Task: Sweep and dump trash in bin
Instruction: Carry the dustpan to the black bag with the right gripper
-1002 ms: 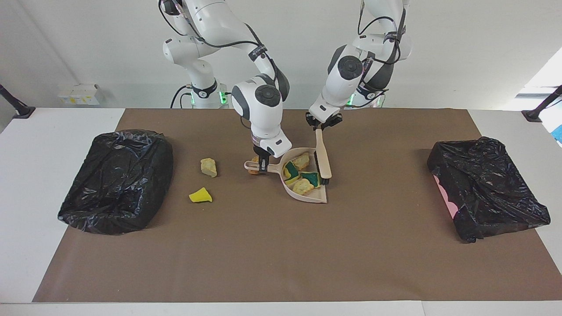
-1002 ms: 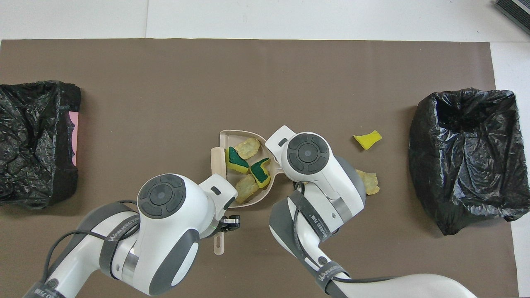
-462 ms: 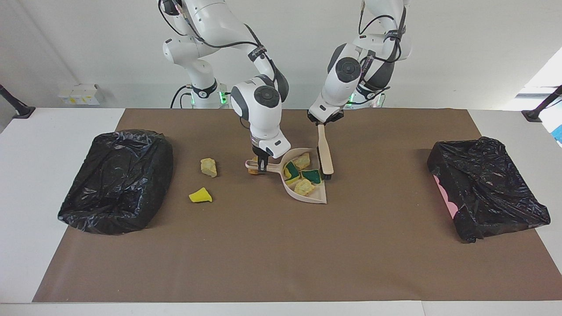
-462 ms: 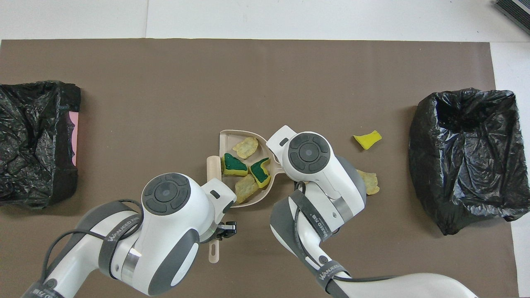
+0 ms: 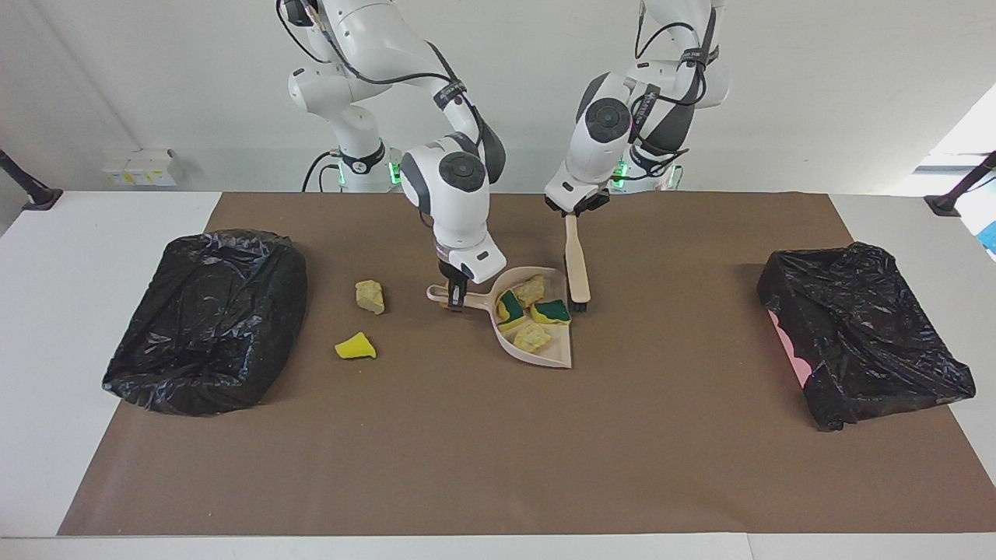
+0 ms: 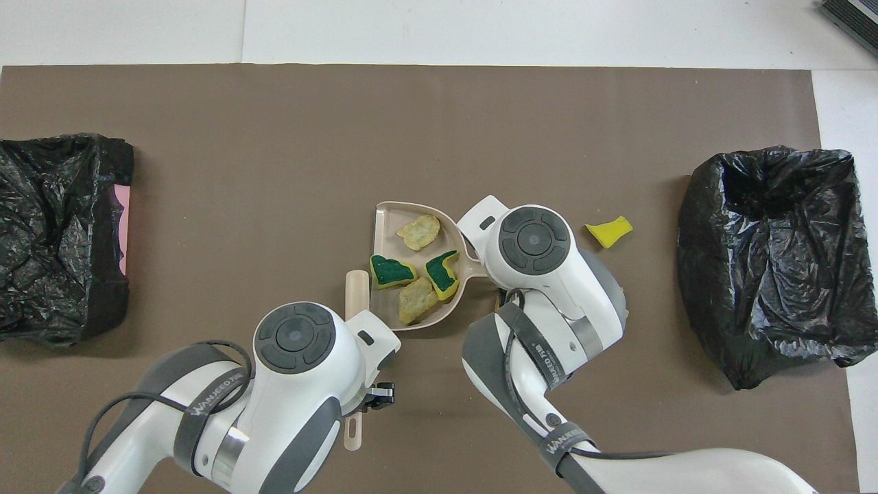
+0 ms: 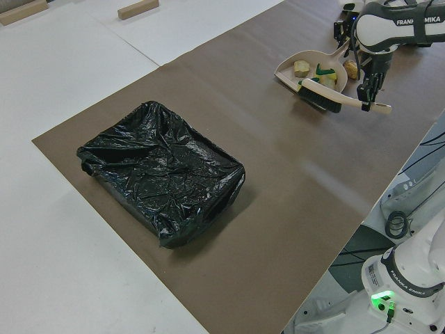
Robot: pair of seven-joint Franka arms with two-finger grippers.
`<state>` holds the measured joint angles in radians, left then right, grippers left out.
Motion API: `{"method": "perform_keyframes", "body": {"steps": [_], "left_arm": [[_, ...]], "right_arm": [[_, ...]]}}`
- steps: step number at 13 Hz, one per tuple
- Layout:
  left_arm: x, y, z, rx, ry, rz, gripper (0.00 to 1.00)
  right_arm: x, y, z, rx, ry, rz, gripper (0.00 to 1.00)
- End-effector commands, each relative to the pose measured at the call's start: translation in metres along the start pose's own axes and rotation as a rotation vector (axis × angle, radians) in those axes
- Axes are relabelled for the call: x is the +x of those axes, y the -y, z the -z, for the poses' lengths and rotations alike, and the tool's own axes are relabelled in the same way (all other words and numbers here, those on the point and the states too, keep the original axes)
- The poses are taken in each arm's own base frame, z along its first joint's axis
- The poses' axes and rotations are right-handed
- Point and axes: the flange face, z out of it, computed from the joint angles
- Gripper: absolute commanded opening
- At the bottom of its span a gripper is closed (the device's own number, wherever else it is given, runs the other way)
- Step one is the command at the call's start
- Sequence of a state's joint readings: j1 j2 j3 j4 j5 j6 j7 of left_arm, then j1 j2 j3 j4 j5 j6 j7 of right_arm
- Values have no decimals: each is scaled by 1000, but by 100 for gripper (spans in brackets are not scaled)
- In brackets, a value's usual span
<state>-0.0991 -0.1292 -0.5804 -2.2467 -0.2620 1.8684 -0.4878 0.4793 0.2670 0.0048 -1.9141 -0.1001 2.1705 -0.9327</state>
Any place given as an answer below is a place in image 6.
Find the black bag over pink bin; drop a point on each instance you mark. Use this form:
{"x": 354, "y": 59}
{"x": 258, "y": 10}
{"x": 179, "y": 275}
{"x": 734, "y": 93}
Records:
{"x": 55, "y": 240}

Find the beige plastic dustpan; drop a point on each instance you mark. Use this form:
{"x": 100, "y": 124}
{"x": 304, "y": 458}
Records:
{"x": 385, "y": 233}

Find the notched yellow green sponge piece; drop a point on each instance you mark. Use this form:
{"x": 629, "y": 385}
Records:
{"x": 442, "y": 276}

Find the dark ribbed device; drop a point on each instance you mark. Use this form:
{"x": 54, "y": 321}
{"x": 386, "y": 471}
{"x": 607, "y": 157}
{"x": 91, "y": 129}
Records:
{"x": 854, "y": 20}

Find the black trash bag bin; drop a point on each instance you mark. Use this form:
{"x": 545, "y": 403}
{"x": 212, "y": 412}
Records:
{"x": 775, "y": 261}

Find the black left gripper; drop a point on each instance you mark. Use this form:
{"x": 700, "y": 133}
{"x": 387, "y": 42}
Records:
{"x": 381, "y": 396}

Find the pink plastic bin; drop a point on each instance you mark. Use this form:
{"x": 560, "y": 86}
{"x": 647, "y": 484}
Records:
{"x": 124, "y": 233}

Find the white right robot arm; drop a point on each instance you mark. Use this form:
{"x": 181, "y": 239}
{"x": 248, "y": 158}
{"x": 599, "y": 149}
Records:
{"x": 590, "y": 295}

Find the plain yellow sponge piece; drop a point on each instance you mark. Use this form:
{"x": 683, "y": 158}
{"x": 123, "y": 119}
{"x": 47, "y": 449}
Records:
{"x": 608, "y": 233}

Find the brown paper table mat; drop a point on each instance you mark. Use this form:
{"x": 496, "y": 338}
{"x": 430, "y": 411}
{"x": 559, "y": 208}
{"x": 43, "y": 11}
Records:
{"x": 274, "y": 137}

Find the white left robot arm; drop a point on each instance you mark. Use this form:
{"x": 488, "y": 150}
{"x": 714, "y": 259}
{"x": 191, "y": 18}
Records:
{"x": 295, "y": 336}

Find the compact yellow green sponge piece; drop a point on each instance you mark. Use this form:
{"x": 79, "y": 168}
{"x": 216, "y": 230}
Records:
{"x": 391, "y": 272}

